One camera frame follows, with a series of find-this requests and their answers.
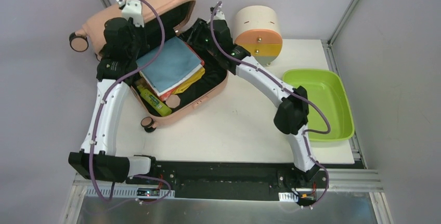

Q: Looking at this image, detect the green plastic tray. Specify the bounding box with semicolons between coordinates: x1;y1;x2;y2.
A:
282;69;355;142

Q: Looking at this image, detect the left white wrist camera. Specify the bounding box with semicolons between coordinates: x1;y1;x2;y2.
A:
116;0;145;28

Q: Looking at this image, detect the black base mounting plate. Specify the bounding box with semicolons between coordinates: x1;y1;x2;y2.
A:
126;161;326;201

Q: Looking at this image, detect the pink hard-shell suitcase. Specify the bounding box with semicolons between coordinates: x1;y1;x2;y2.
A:
69;0;228;132

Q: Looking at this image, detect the yellow green spray bottle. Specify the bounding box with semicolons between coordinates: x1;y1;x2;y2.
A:
136;85;172;117

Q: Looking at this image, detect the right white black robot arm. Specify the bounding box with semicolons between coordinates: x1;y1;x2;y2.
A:
179;19;320;188

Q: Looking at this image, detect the white peace daisy shirt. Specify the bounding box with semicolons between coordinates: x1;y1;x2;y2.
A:
156;65;203;96

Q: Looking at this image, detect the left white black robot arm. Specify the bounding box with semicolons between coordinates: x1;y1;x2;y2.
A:
68;17;159;185

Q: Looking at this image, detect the pink octagonal small box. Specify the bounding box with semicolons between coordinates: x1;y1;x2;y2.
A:
165;95;181;109

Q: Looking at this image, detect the folded yellow cloth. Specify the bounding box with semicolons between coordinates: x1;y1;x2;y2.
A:
172;67;205;95

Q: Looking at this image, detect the light blue cloth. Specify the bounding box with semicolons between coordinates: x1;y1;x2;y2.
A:
140;37;202;91

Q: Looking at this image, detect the cream three-drawer round cabinet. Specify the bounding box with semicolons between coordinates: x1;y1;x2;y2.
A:
232;5;283;66

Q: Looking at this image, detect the red white tie-dye cloth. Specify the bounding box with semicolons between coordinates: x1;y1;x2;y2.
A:
145;61;205;101

